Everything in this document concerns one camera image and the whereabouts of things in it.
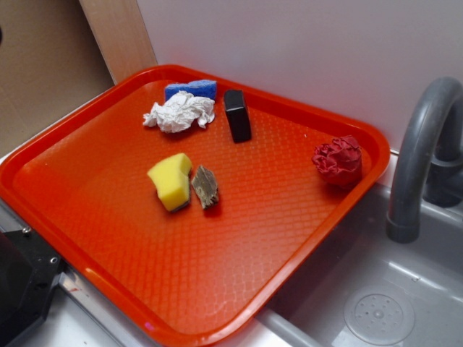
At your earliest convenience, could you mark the yellow sponge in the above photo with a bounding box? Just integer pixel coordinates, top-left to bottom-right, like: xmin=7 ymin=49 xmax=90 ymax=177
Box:
xmin=147 ymin=153 xmax=192 ymax=212

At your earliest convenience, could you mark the blue sponge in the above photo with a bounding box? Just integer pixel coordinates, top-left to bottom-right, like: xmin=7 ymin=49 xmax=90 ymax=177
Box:
xmin=164 ymin=80 xmax=217 ymax=101

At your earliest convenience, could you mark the light wooden board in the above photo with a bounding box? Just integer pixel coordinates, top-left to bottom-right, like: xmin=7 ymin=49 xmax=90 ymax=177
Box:
xmin=80 ymin=0 xmax=158 ymax=84

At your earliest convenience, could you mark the crumpled red paper ball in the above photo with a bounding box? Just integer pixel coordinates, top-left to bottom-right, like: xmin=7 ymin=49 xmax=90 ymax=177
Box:
xmin=311 ymin=135 xmax=362 ymax=189

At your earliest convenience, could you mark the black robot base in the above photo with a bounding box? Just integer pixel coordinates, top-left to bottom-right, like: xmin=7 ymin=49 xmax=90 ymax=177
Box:
xmin=1 ymin=228 xmax=64 ymax=346

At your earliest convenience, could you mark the brown wood chunk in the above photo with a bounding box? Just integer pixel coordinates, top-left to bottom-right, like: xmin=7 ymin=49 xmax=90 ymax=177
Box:
xmin=191 ymin=165 xmax=219 ymax=210

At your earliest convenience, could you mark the grey plastic sink basin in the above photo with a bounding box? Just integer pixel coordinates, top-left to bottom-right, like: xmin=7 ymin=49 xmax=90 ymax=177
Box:
xmin=258 ymin=185 xmax=462 ymax=346

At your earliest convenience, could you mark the orange plastic tray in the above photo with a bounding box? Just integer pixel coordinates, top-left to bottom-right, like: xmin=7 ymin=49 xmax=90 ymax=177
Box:
xmin=1 ymin=65 xmax=390 ymax=346

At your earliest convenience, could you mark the black rectangular box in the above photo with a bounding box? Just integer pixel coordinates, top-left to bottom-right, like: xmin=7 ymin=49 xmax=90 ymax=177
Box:
xmin=224 ymin=90 xmax=252 ymax=143

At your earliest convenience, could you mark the grey plastic faucet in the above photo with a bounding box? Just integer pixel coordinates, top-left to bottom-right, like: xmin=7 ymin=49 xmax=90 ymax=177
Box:
xmin=386 ymin=77 xmax=462 ymax=244

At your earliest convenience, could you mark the crumpled white paper towel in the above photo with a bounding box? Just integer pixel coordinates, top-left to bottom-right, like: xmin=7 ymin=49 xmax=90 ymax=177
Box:
xmin=143 ymin=91 xmax=216 ymax=134

